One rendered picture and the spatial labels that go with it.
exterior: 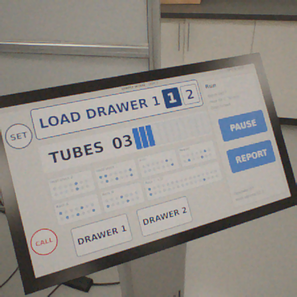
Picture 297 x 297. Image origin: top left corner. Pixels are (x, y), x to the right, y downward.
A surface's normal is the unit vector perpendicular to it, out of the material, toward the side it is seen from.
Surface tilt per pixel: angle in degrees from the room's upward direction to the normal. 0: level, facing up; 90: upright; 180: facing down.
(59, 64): 90
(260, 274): 0
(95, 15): 90
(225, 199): 50
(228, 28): 90
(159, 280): 90
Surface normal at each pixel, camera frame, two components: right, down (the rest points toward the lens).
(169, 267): 0.36, 0.53
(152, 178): 0.25, -0.11
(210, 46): -0.22, 0.57
